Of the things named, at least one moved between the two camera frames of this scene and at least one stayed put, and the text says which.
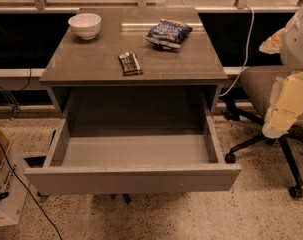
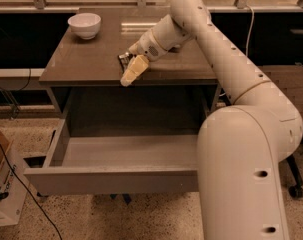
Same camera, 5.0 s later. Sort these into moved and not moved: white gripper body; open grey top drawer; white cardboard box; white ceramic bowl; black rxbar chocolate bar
Moved: white gripper body
Not moved: white cardboard box; open grey top drawer; white ceramic bowl; black rxbar chocolate bar
